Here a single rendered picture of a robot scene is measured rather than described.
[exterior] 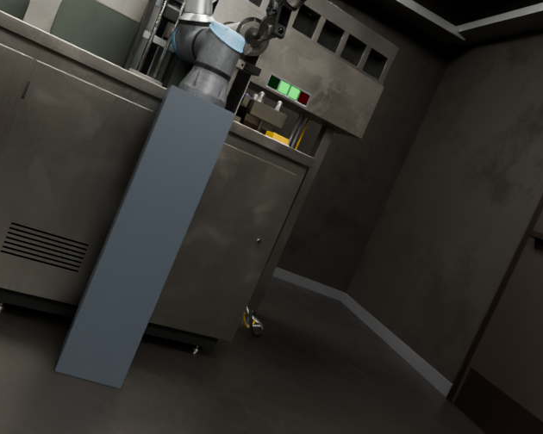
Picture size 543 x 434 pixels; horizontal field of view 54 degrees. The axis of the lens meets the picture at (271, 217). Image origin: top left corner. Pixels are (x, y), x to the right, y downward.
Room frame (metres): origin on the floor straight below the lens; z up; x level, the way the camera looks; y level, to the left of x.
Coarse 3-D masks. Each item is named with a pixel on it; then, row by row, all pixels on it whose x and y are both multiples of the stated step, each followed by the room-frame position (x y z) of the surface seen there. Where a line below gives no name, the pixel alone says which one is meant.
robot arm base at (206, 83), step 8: (200, 64) 1.57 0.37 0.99; (192, 72) 1.57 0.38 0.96; (200, 72) 1.56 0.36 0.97; (208, 72) 1.56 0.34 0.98; (216, 72) 1.57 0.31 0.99; (184, 80) 1.57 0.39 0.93; (192, 80) 1.57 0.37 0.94; (200, 80) 1.55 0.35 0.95; (208, 80) 1.56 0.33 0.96; (216, 80) 1.57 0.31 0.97; (224, 80) 1.59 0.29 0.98; (184, 88) 1.56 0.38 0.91; (192, 88) 1.55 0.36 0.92; (200, 88) 1.54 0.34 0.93; (208, 88) 1.55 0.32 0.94; (216, 88) 1.57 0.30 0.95; (224, 88) 1.59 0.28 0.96; (200, 96) 1.54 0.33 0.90; (208, 96) 1.55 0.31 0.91; (216, 96) 1.56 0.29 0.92; (224, 96) 1.60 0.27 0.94; (216, 104) 1.57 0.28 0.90; (224, 104) 1.60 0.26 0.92
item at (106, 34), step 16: (0, 0) 2.02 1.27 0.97; (16, 0) 2.05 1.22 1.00; (64, 0) 2.12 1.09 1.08; (80, 0) 2.15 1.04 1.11; (16, 16) 2.06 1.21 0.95; (64, 16) 2.13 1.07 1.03; (80, 16) 2.16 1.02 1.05; (96, 16) 2.18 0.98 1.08; (112, 16) 2.21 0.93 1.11; (64, 32) 2.14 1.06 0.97; (80, 32) 2.17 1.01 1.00; (96, 32) 2.19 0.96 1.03; (112, 32) 2.22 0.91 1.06; (128, 32) 2.25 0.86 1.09; (96, 48) 2.20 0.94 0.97; (112, 48) 2.23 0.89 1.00; (128, 48) 2.26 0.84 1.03; (160, 48) 2.32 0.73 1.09; (160, 80) 2.34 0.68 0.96; (176, 80) 2.37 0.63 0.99
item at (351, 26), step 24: (264, 0) 2.49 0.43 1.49; (312, 0) 2.60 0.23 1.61; (288, 24) 2.57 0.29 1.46; (312, 24) 2.68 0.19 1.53; (336, 24) 2.68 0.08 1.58; (360, 24) 2.74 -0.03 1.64; (336, 48) 2.71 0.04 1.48; (360, 48) 2.82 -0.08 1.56; (384, 48) 2.83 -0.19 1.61; (384, 72) 2.86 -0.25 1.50
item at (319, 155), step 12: (324, 132) 2.95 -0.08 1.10; (324, 144) 2.96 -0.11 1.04; (312, 156) 2.97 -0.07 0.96; (312, 168) 2.96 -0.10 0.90; (312, 180) 2.97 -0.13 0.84; (300, 192) 2.95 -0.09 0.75; (300, 204) 2.97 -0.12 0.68; (288, 216) 2.95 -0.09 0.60; (288, 228) 2.96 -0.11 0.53; (276, 240) 2.96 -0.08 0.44; (276, 252) 2.96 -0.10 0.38; (276, 264) 2.97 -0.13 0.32; (264, 276) 2.95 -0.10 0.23; (264, 288) 2.97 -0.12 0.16; (252, 300) 2.95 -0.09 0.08
